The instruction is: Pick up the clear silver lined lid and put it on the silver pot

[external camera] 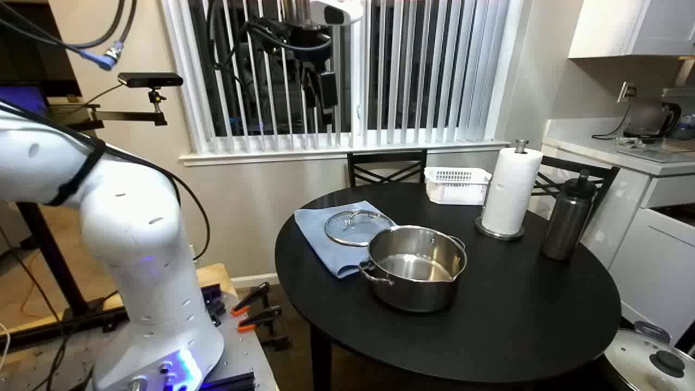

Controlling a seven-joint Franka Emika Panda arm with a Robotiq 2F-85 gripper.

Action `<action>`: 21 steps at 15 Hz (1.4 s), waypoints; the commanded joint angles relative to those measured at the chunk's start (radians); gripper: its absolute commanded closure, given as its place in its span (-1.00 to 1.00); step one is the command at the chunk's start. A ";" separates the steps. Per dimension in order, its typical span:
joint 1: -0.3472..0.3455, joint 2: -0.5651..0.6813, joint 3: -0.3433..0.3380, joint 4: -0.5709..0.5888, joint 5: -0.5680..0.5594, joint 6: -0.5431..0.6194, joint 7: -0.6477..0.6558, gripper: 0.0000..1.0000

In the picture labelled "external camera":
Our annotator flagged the blue cloth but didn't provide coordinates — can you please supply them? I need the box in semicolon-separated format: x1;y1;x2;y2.
294;200;384;278

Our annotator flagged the black camera on stand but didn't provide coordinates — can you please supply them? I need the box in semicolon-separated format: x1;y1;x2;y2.
118;71;182;106

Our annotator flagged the white plastic basket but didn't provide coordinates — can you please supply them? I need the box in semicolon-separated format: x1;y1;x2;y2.
426;167;491;207

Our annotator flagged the black orange clamp lower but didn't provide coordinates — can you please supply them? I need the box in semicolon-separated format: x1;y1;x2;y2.
234;307;282;333

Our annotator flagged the black chair at window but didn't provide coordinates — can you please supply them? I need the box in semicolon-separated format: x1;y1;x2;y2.
347;150;428;186

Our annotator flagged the black chair at counter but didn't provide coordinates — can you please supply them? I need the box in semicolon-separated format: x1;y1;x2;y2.
530;157;618;218

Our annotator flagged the black coffee maker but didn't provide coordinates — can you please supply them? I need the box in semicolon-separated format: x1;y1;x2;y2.
623;101;682;144

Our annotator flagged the black orange clamp upper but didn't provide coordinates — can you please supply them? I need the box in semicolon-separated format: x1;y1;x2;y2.
231;283;270;317

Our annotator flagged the clear silver rimmed glass lid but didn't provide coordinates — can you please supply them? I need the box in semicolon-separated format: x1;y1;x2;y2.
325;208;393;247

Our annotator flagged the steel water bottle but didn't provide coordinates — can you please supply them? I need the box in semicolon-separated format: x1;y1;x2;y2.
541;175;596;260

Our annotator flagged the white round appliance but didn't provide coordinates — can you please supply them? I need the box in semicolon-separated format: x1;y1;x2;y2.
605;322;695;391

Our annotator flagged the black orange clamp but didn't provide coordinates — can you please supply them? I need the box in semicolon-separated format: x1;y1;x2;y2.
234;307;282;333
231;283;270;317

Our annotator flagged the black round table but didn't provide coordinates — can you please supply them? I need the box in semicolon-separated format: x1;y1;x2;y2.
276;182;621;391

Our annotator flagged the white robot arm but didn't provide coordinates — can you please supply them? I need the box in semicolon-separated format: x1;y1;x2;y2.
0;106;225;391

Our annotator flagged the silver steel pot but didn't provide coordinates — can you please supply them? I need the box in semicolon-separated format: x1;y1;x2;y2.
358;225;467;312

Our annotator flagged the white paper towel roll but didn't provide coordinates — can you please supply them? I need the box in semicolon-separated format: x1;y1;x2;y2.
478;139;543;241

